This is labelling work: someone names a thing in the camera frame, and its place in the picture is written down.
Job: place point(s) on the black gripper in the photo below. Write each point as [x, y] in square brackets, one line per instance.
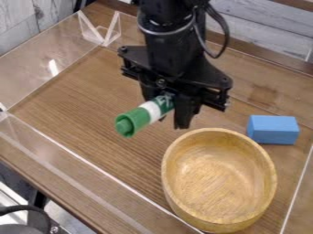
[172, 65]

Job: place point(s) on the green Expo marker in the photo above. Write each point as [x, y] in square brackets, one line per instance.
[131, 122]

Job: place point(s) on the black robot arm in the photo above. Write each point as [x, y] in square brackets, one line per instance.
[175, 13]

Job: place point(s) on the brown wooden bowl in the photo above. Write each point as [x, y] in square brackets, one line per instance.
[220, 179]

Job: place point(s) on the blue foam block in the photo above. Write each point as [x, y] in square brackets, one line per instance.
[270, 129]

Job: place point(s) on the clear acrylic corner bracket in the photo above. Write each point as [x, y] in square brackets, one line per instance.
[102, 36]

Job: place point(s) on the clear acrylic barrier wall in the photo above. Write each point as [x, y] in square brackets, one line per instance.
[93, 194]

